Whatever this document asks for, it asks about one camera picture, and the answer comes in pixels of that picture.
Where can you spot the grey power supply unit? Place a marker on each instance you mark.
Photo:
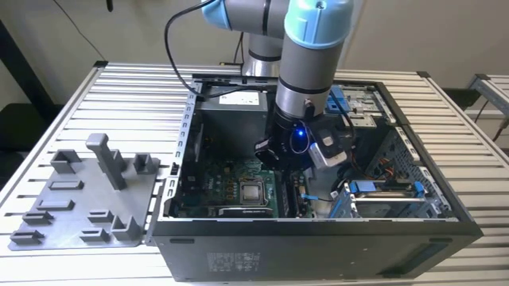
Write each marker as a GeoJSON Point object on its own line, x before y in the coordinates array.
{"type": "Point", "coordinates": [226, 131]}

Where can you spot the silver CPU in socket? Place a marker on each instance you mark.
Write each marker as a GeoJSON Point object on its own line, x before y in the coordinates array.
{"type": "Point", "coordinates": [251, 193]}

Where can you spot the green motherboard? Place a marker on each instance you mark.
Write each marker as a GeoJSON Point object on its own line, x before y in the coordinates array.
{"type": "Point", "coordinates": [222, 178]}

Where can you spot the blue drive bay latch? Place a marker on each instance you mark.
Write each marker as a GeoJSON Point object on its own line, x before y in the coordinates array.
{"type": "Point", "coordinates": [332, 104]}

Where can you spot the black graphics card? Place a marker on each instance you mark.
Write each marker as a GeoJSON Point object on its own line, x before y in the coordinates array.
{"type": "Point", "coordinates": [246, 212]}

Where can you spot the grey metal drive cage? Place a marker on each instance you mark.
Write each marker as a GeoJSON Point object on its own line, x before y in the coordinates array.
{"type": "Point", "coordinates": [363, 101]}

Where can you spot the hard disk in blue carrier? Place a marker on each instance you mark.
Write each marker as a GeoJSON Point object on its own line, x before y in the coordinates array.
{"type": "Point", "coordinates": [381, 205]}

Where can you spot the black open PC case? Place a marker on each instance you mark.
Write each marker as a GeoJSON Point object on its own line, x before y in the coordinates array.
{"type": "Point", "coordinates": [318, 253]}

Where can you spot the black table corner cap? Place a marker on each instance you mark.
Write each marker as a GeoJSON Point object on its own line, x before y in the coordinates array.
{"type": "Point", "coordinates": [423, 74]}
{"type": "Point", "coordinates": [100, 63]}

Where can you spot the grey plastic parts rack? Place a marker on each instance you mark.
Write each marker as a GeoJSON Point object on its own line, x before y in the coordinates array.
{"type": "Point", "coordinates": [99, 208]}

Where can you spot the aluminium side table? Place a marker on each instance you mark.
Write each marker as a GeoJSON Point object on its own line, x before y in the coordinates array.
{"type": "Point", "coordinates": [494, 89]}

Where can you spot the black hanging tool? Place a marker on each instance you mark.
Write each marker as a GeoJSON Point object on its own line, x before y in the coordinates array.
{"type": "Point", "coordinates": [108, 5]}

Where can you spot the black stand with round base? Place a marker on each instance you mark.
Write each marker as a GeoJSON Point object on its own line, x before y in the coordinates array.
{"type": "Point", "coordinates": [24, 68]}

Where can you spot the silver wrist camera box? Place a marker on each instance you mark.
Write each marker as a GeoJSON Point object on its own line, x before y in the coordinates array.
{"type": "Point", "coordinates": [330, 159]}

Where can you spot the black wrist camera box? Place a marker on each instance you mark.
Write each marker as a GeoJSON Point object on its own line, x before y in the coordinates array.
{"type": "Point", "coordinates": [328, 137]}

